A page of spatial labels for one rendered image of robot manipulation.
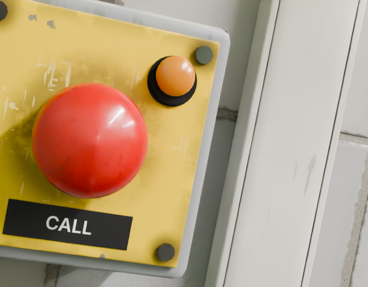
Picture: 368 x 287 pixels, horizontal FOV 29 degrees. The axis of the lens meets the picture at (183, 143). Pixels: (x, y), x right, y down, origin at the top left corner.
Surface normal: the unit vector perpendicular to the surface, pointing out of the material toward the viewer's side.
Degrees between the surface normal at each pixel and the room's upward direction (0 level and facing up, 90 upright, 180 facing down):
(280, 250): 90
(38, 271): 90
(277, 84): 90
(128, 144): 88
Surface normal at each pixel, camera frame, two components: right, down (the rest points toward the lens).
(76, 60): 0.26, 0.10
